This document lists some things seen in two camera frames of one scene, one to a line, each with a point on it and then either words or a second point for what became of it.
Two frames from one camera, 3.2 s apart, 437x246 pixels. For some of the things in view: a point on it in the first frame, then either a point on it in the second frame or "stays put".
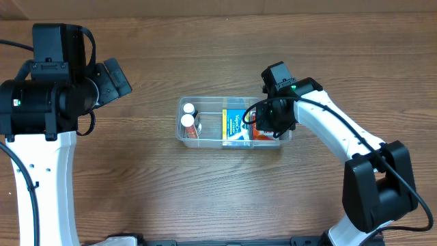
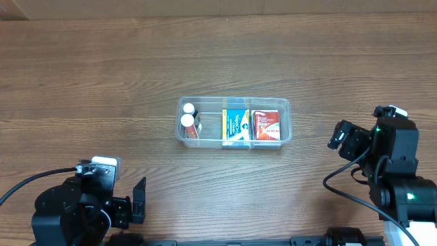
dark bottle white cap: [188, 107] stays put
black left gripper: [111, 83] to [123, 208]
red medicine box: [261, 134] stays put
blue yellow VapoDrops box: [233, 126] stays put
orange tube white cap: [188, 121] stays put
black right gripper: [270, 120] to [352, 137]
